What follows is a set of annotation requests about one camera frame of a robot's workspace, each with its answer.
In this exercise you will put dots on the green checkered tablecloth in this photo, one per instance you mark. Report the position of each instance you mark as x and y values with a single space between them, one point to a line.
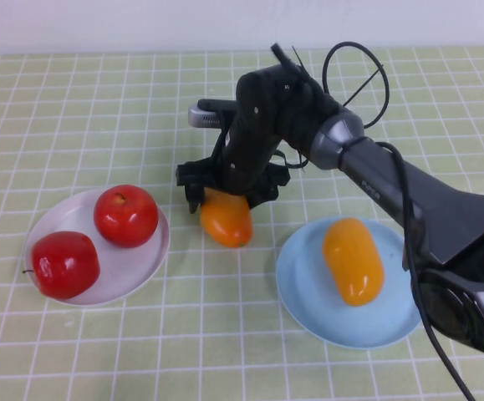
99 125

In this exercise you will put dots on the light blue round plate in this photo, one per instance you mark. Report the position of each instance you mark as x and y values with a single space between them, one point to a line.
308 301

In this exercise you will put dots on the red apple with yellow top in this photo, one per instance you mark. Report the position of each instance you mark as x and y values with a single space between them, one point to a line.
125 217

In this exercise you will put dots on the black zip tie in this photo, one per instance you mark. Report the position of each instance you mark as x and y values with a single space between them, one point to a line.
363 85

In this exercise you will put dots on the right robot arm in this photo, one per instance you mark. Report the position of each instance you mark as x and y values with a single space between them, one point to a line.
392 184

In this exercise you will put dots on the white round plate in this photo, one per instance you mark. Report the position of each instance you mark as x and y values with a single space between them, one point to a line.
141 259

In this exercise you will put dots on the black right camera bracket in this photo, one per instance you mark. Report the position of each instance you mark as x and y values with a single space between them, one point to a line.
220 105

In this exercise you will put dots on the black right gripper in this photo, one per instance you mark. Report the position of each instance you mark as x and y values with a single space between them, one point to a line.
241 171

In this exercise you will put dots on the yellow orange mango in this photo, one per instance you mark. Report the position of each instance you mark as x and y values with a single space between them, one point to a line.
352 261

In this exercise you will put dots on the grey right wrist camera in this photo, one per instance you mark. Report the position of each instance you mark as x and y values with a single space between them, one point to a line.
204 118

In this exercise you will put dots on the orange mango with red blush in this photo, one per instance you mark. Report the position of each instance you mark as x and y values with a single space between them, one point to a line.
227 223

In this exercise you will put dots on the red apple with long stem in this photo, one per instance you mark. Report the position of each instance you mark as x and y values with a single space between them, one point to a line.
66 265

